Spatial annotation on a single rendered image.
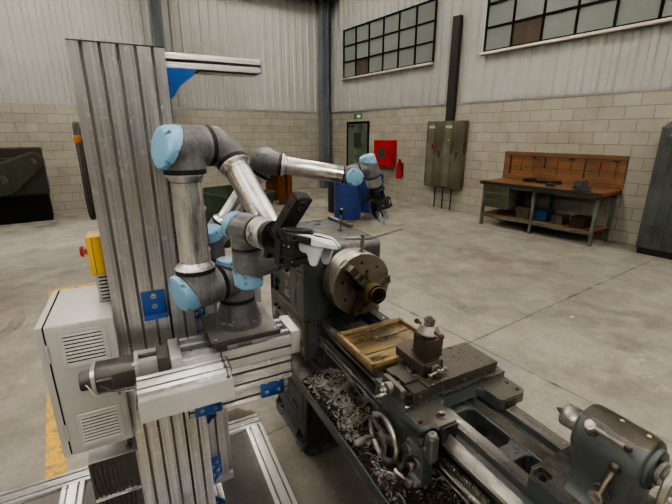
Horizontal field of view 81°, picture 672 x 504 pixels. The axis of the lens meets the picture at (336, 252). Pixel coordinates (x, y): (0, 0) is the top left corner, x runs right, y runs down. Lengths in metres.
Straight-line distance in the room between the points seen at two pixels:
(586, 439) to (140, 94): 1.51
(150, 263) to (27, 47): 10.44
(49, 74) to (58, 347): 10.34
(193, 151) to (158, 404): 0.71
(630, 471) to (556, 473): 0.22
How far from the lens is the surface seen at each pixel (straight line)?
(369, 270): 1.91
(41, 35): 11.70
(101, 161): 1.38
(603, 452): 1.17
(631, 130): 8.14
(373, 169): 1.86
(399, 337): 1.88
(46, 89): 11.60
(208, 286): 1.24
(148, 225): 1.40
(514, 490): 1.36
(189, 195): 1.18
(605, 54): 8.52
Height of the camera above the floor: 1.79
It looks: 17 degrees down
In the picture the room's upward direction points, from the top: straight up
